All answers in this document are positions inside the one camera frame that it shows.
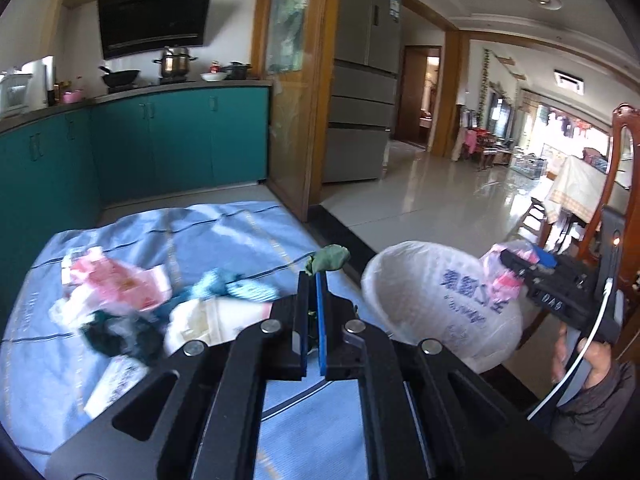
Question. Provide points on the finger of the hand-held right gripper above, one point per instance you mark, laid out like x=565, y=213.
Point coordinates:
x=515, y=265
x=546, y=260

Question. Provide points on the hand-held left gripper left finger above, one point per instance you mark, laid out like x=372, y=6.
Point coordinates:
x=302, y=320

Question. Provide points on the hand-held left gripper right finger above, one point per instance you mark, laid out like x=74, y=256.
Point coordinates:
x=321, y=320

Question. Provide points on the translucent pink plastic wrapper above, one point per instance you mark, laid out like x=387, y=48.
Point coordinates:
x=501, y=280

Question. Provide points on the green vegetable leaf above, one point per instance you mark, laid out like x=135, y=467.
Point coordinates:
x=327, y=259

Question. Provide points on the white plastic bag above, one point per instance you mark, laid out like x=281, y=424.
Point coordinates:
x=440, y=300

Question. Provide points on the teal wrapper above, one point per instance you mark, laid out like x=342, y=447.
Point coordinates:
x=225, y=285

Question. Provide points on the dark green wrapper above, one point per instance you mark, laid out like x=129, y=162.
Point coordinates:
x=125, y=335

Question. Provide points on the pink and white wrapper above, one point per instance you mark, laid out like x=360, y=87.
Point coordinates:
x=115, y=280

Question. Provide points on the white tissue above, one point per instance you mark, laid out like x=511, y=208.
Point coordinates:
x=65, y=311

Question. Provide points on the person's right forearm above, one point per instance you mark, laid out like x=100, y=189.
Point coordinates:
x=595, y=420

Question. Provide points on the person's right hand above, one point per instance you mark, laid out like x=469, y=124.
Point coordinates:
x=597, y=365

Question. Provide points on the table with cream cloth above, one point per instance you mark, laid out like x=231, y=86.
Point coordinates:
x=575, y=185

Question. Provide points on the light blue checked tablecloth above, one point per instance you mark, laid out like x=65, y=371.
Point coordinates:
x=225, y=240

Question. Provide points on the wooden chair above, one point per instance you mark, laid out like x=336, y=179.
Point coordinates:
x=620, y=135

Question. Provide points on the ceiling air conditioner vent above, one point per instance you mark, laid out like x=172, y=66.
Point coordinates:
x=569, y=81

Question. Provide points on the hanging vine plant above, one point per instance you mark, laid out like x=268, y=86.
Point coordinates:
x=484, y=80

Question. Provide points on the white printed packet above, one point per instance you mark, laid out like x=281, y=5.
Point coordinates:
x=117, y=385

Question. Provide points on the wooden doorway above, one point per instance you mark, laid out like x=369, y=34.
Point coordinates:
x=417, y=95

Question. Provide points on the wooden framed glass partition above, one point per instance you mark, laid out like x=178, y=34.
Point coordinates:
x=292, y=110

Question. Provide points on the teal base kitchen cabinets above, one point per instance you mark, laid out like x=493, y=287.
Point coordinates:
x=175, y=135

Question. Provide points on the grey refrigerator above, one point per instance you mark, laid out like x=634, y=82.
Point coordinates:
x=360, y=85

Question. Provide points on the small black pot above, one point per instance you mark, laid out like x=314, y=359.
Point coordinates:
x=237, y=70

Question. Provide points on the white bowl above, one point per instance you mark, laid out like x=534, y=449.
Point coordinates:
x=214, y=77

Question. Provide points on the gas stove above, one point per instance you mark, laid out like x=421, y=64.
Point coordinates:
x=145, y=85

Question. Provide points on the steel cooking pot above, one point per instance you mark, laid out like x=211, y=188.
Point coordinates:
x=174, y=62

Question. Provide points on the black wok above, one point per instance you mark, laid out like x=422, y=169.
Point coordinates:
x=120, y=77

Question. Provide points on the pink container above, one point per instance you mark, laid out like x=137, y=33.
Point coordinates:
x=72, y=95

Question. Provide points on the black range hood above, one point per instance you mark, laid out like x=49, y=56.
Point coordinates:
x=155, y=15

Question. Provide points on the white countertop appliance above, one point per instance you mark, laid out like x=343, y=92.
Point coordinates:
x=15, y=92

